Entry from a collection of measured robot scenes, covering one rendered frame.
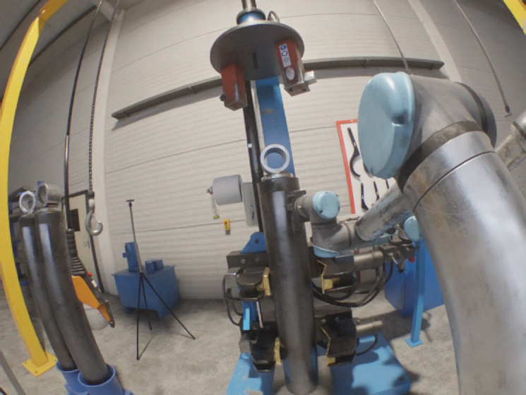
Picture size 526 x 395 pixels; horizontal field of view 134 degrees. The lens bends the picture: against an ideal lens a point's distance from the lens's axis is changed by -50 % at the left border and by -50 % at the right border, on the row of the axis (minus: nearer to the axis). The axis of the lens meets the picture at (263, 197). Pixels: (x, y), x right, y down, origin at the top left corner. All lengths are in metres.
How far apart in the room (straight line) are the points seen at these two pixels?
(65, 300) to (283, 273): 1.25
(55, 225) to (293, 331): 1.43
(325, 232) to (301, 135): 2.62
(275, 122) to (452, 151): 1.48
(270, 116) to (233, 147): 1.75
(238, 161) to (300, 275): 2.41
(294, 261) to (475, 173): 0.96
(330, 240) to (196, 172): 2.90
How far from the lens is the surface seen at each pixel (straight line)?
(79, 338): 1.59
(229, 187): 1.99
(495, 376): 0.21
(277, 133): 1.60
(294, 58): 1.26
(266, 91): 1.73
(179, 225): 3.57
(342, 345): 1.35
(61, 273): 1.48
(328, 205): 0.72
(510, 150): 0.75
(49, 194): 1.49
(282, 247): 1.06
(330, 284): 1.08
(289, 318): 1.20
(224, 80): 1.43
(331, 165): 3.21
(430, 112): 0.22
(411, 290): 2.45
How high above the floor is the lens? 1.36
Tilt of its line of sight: 2 degrees up
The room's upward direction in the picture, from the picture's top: 8 degrees counter-clockwise
